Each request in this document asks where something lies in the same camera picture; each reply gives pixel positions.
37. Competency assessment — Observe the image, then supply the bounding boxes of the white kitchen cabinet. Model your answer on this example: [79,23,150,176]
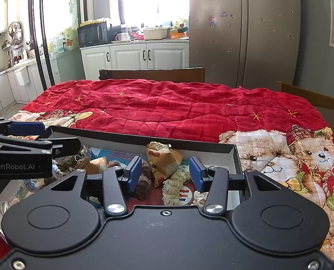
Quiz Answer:
[80,40,190,81]

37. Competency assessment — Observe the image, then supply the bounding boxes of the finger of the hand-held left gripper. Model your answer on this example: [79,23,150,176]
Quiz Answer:
[0,135,81,158]
[0,118,52,140]

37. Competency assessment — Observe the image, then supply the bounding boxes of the blue crochet scrunchie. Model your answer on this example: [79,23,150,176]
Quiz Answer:
[22,159,65,187]

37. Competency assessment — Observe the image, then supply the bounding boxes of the silver double-door refrigerator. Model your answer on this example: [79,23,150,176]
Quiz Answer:
[188,0,301,89]

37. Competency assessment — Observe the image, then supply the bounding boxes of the blue binder clip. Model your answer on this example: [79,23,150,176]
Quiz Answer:
[74,154,90,170]

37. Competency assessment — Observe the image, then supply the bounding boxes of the black microwave oven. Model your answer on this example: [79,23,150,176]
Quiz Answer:
[77,21,108,48]

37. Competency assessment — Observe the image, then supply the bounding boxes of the cream crochet scrunchie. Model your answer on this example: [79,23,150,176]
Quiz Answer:
[161,170,210,206]

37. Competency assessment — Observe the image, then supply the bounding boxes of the black framed sliding door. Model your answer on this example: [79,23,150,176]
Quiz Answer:
[28,0,86,90]

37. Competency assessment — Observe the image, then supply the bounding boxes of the hanging steel bowls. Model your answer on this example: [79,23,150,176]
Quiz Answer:
[8,21,24,47]

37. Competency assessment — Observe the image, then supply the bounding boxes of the brown wooden chair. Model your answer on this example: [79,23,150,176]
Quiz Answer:
[278,81,334,113]

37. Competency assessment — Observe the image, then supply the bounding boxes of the small brown snack packet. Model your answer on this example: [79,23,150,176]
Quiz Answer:
[85,157,110,175]

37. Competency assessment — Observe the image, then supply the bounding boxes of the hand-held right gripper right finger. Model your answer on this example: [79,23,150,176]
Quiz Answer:
[190,157,281,215]

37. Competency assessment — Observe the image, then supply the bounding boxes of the white hanging bin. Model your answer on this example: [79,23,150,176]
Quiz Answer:
[14,66,30,86]

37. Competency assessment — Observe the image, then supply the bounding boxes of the brown fuzzy hair claw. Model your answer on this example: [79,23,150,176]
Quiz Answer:
[56,156,80,173]
[135,160,157,200]

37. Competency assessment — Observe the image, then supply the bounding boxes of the red printed blanket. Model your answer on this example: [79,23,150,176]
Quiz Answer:
[0,79,334,265]

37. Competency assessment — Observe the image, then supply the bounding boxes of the tan triangular snack packet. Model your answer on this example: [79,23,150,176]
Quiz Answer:
[146,142,184,187]

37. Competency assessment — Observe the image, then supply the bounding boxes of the white plastic basin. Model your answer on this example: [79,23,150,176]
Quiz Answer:
[143,27,167,40]

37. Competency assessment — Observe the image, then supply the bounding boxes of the black shallow cardboard box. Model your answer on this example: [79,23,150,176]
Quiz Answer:
[0,125,243,251]

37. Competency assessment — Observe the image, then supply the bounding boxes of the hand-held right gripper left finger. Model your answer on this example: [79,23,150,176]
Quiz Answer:
[45,157,143,216]

